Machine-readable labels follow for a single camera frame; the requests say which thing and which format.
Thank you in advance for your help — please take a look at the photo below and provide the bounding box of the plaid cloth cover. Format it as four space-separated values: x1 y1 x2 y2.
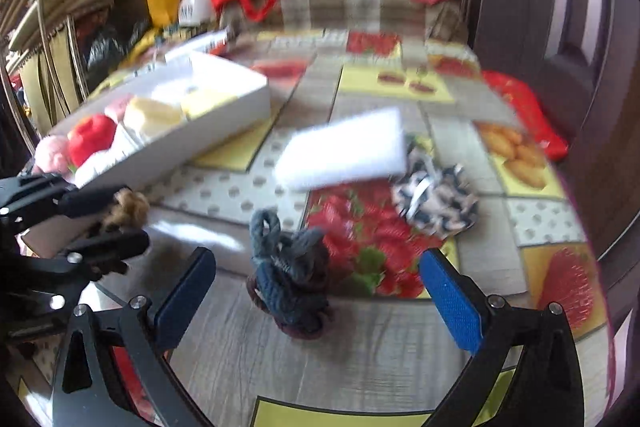
217 0 471 42

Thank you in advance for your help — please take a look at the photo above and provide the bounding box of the yellow sponge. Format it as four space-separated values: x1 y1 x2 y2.
181 87 236 120
123 96 185 140

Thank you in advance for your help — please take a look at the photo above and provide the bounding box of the black plastic bag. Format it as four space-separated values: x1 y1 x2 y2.
82 19 151 75

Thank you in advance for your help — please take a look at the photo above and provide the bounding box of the white tube box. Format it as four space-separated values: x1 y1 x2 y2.
162 31 230 64

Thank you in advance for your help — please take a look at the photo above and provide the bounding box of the metal clothes rack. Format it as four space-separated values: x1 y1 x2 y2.
0 0 86 148

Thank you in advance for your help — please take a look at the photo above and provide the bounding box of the fruit print tablecloth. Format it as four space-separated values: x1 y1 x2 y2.
10 29 616 427

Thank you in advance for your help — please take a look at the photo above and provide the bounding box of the white sponge block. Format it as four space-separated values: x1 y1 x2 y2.
274 107 408 192

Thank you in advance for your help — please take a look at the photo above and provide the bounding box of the black and white scrunchie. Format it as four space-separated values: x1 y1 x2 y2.
391 146 481 239

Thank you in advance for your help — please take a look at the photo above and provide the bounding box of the pink plush toy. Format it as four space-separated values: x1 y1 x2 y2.
34 134 73 172

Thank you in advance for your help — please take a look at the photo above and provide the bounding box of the dark brown wooden door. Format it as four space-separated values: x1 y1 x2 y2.
440 0 640 268

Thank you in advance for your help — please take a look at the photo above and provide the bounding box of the red plastic bag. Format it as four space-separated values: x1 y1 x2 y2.
481 69 570 160

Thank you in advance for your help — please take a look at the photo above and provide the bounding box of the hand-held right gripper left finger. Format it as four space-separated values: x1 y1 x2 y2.
52 247 217 427

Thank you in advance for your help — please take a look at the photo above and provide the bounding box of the red soft ball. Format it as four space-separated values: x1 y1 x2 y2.
67 114 118 168

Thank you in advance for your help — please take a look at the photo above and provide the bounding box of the brown fuzzy scrunchie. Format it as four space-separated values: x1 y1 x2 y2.
102 188 151 233

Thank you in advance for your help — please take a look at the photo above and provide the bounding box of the blue rope knot toy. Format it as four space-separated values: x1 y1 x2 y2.
246 208 333 342

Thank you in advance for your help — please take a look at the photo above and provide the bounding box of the white helmet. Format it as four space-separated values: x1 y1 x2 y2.
179 0 221 28

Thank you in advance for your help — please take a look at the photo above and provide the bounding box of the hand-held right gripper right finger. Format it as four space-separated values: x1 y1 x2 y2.
419 249 586 427

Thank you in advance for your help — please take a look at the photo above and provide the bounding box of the white rectangular box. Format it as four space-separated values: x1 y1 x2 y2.
47 51 272 198

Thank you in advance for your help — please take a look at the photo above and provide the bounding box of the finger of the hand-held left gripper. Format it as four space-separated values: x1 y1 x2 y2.
57 228 152 282
0 173 126 229

